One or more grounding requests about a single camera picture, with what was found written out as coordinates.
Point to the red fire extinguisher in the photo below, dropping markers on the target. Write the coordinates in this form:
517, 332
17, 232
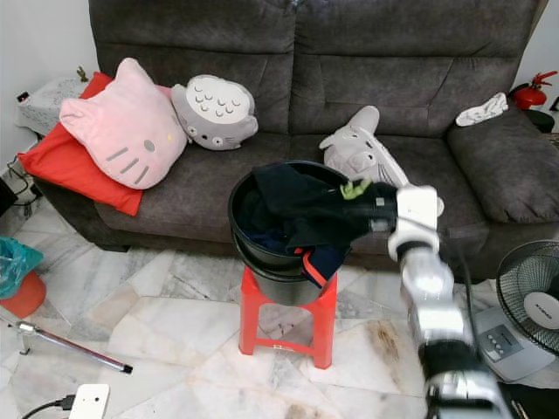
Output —
528, 92

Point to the small white plush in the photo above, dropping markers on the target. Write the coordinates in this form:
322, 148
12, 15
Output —
482, 109

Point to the red plastic hanger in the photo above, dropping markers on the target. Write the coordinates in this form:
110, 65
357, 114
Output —
310, 264

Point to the black T-shirt green logo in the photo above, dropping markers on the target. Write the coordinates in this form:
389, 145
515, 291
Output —
314, 205

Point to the red plastic stool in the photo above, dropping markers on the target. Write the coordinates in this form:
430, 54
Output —
249, 323

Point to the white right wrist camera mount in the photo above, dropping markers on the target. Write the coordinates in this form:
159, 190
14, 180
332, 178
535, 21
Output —
415, 214

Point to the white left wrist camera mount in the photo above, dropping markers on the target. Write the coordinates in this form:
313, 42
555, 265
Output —
89, 401

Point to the pink cat cushion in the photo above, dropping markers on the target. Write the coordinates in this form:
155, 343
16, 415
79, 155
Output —
122, 127

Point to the black plastic bucket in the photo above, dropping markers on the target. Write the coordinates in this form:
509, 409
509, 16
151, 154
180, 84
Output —
279, 284

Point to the grey long-eared plush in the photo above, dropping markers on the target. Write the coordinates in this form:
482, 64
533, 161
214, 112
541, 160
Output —
362, 153

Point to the grey standing fan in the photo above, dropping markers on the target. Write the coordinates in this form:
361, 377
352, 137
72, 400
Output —
528, 288

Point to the navy blue garment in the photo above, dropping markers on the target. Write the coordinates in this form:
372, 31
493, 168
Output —
332, 262

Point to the dark grey sofa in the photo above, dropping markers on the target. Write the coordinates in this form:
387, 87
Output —
384, 78

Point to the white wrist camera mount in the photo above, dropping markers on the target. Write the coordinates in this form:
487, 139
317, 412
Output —
89, 401
415, 214

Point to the silver metal clothes rack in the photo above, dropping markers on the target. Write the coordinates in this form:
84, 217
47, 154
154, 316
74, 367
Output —
79, 349

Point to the red cushion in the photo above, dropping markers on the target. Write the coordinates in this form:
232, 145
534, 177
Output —
57, 166

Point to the grey owl cushion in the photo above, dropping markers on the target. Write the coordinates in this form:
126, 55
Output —
216, 113

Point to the side table lace cloth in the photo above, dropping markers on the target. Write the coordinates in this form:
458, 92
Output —
48, 100

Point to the red bin teal bag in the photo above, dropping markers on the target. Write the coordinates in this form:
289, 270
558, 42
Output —
17, 262

